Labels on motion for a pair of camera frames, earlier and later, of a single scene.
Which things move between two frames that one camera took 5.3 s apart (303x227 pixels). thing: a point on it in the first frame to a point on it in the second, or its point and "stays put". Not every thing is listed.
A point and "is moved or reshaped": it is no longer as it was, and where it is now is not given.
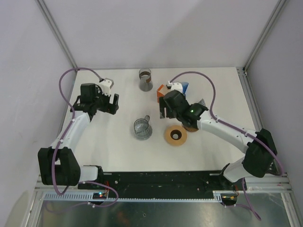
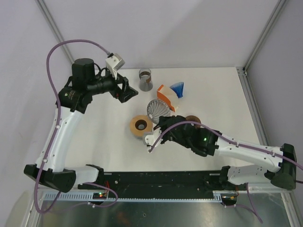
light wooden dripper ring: x=172 y=141 is moved or reshaped
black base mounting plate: x=209 y=182 stays put
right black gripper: x=162 y=107 to x=163 y=121
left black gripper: x=109 y=108 to x=127 y=91
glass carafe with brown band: x=145 y=83 stays put
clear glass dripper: x=202 y=102 to x=156 y=108
